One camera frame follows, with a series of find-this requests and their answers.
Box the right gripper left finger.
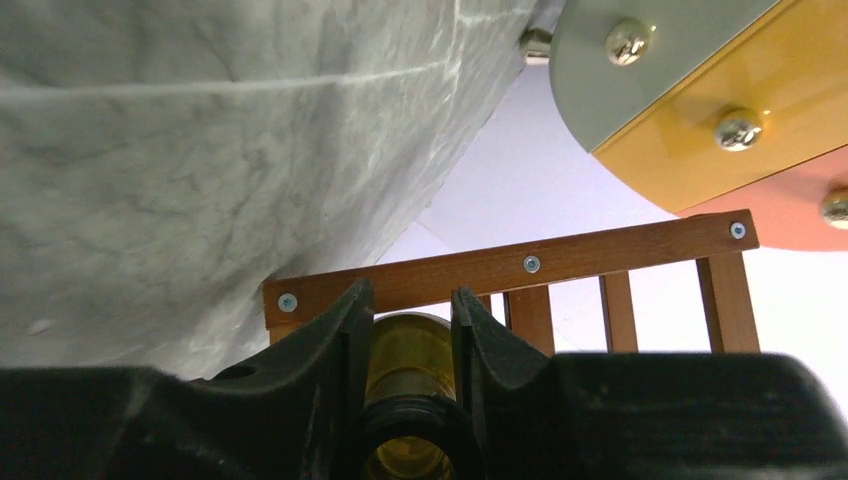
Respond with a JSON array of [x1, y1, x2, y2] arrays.
[[1, 280, 374, 479]]

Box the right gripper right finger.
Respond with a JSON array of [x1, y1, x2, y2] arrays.
[[451, 288, 847, 479]]

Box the dark bottle white label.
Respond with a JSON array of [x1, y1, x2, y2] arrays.
[[330, 312, 487, 479]]

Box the brown wooden wine rack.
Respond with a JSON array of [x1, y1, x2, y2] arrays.
[[262, 210, 760, 354]]

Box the cream round drawer cabinet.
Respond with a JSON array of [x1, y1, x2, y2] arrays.
[[520, 1, 847, 252]]

